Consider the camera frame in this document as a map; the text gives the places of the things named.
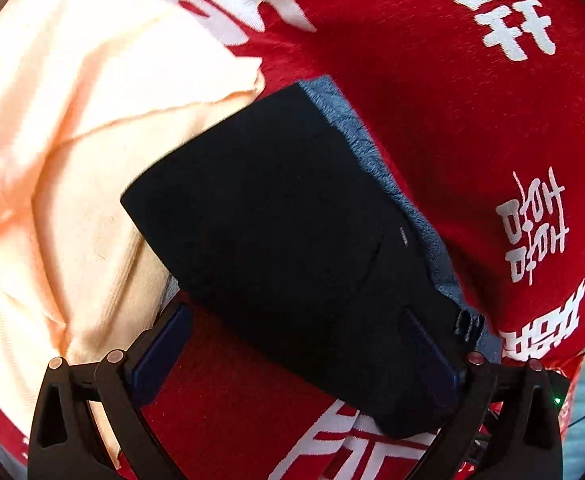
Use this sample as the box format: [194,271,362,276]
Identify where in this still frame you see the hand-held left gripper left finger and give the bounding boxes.
[28,300,193,480]

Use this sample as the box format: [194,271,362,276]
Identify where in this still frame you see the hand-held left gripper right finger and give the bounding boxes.
[403,307,566,480]

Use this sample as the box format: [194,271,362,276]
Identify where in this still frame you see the black pants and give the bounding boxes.
[120,81,486,440]

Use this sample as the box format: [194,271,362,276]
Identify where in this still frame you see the blue floral cloth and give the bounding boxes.
[165,75,503,361]

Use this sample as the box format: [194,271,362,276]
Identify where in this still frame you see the peach cloth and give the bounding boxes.
[0,0,266,461]

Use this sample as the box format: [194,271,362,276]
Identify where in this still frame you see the red printed blanket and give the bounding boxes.
[0,0,585,480]

